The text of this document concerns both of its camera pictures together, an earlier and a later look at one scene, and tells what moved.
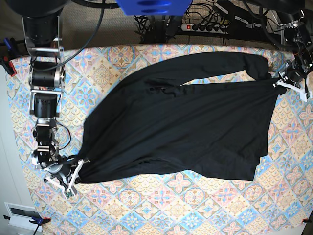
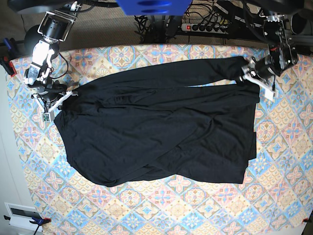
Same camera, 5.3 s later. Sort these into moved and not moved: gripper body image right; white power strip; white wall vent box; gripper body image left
Moved: gripper body image left; gripper body image right
Not moved: white wall vent box; white power strip
